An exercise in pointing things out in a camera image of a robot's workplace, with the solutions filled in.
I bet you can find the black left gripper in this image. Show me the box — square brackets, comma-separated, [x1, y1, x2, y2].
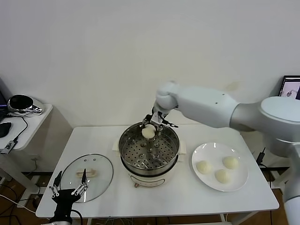
[49, 168, 90, 218]

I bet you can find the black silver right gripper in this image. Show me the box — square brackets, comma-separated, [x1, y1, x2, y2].
[140, 106, 180, 137]

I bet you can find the white steamed baozi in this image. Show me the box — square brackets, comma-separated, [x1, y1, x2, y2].
[214, 169, 232, 184]
[222, 156, 239, 170]
[141, 125, 156, 139]
[196, 160, 213, 175]

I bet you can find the glass pot lid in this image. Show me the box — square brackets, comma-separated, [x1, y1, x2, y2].
[60, 153, 114, 204]

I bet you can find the stainless steel steamer basket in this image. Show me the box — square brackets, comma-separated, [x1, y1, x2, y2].
[118, 123, 180, 175]

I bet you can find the steel steamer pot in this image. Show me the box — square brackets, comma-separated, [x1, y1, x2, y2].
[112, 138, 188, 189]

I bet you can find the white beige side table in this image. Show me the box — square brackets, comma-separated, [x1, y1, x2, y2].
[0, 103, 74, 195]

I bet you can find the white round plate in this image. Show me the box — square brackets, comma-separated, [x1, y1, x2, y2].
[191, 142, 249, 193]

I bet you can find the grey usb hub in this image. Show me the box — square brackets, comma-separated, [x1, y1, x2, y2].
[0, 138, 19, 155]

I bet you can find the black computer mouse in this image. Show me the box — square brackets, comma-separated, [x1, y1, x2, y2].
[0, 121, 12, 139]

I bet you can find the laptop with purple screen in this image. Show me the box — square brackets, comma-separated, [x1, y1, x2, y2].
[0, 77, 11, 120]

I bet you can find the black power adapter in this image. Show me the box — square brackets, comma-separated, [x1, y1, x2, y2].
[256, 147, 266, 165]

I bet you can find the grey laptop with dark screen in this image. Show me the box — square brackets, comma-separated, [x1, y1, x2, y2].
[279, 75, 300, 101]

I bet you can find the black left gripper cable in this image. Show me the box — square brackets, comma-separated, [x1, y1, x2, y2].
[70, 209, 83, 225]

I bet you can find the thin black device cable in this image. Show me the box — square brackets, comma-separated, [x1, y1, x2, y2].
[7, 112, 29, 142]

